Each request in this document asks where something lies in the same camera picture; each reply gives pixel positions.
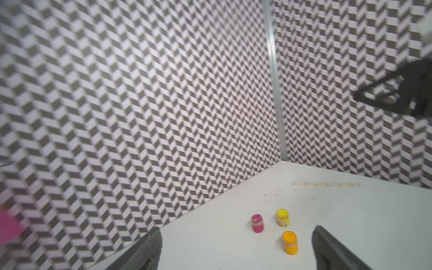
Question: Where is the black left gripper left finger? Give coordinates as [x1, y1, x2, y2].
[106, 227, 163, 270]

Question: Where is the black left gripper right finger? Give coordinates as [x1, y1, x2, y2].
[312, 226, 371, 270]

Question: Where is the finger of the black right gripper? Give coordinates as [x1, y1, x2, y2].
[354, 96, 410, 115]
[353, 69, 403, 100]

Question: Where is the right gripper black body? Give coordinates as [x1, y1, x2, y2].
[399, 58, 432, 118]

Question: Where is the orange paint jar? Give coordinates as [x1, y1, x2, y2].
[282, 231, 299, 255]

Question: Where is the yellow paint jar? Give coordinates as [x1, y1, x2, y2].
[276, 209, 290, 227]

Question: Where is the pink paint jar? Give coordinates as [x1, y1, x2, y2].
[251, 214, 264, 233]

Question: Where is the pink plastic wine glass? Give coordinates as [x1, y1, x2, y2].
[0, 209, 24, 246]

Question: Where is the aluminium corner post right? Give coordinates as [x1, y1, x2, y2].
[261, 0, 288, 161]

